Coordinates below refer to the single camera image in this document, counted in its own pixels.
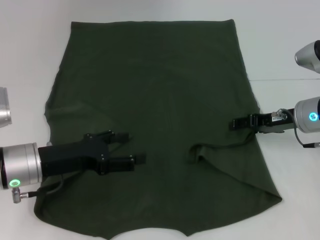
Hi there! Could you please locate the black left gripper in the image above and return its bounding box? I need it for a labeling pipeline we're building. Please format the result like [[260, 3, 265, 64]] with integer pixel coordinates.
[[37, 129, 147, 179]]

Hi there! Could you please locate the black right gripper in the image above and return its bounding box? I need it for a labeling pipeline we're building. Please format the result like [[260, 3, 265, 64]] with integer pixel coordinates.
[[229, 107, 297, 133]]

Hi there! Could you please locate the dark green t-shirt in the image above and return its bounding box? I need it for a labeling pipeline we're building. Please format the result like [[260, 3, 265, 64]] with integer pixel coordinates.
[[33, 19, 283, 239]]

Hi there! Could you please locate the right gripper cable with plug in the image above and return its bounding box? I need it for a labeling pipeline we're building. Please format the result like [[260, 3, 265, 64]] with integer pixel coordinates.
[[273, 108, 320, 149]]

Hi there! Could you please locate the gripper cable with plug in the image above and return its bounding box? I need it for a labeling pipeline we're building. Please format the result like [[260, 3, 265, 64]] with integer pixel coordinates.
[[11, 174, 63, 205], [273, 108, 320, 149]]

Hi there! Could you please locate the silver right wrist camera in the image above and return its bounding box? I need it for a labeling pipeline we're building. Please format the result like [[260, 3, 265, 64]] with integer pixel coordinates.
[[294, 39, 320, 75]]

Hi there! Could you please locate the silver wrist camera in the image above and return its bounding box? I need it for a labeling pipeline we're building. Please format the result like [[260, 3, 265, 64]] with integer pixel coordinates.
[[294, 39, 320, 75], [0, 86, 13, 129]]

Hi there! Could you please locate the left gripper cable with plug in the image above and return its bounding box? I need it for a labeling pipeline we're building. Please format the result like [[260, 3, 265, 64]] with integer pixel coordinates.
[[11, 174, 63, 205]]

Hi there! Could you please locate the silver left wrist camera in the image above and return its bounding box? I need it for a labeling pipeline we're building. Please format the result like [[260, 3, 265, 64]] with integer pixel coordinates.
[[0, 86, 13, 129]]

